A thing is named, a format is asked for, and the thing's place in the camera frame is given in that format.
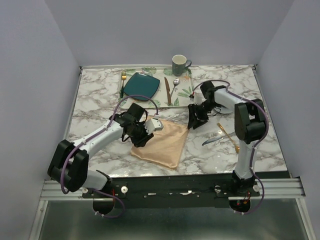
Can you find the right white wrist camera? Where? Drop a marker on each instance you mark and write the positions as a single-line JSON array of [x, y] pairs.
[[197, 99]]

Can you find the grey green mug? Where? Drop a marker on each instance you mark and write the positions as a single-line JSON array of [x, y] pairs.
[[180, 64]]

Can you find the aluminium frame rail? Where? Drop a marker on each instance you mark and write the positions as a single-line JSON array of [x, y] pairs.
[[283, 188]]

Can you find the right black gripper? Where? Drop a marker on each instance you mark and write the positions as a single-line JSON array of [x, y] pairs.
[[194, 121]]

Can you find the silver table knife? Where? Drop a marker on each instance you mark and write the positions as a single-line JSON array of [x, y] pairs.
[[211, 140]]

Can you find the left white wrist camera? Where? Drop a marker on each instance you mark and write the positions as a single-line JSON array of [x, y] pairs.
[[153, 125]]

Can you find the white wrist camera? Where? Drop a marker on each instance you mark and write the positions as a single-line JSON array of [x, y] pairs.
[[197, 99], [153, 125]]

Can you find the teal square plate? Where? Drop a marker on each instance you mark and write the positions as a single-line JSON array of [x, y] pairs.
[[141, 84]]

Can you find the leaf pattern serving tray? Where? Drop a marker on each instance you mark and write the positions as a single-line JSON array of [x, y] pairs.
[[181, 95]]

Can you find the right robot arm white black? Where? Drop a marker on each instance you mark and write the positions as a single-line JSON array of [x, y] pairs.
[[251, 125]]

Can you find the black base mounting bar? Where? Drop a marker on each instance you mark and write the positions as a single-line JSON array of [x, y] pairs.
[[182, 191]]

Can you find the gold spoon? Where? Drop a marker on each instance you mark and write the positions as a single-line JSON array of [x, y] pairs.
[[236, 147]]

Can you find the orange cloth napkin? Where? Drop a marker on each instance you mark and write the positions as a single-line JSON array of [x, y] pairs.
[[166, 146]]

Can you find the brown handled knife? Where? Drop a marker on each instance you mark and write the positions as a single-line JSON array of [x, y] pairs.
[[169, 101]]

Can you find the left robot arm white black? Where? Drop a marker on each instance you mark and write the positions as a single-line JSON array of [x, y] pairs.
[[70, 163]]

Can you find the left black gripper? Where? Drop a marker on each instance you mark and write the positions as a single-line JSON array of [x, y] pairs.
[[142, 143]]

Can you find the gold fork green handle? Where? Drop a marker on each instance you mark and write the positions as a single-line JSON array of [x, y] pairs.
[[123, 78]]

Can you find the silver spoon on tray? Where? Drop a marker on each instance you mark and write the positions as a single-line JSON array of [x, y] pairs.
[[176, 82]]

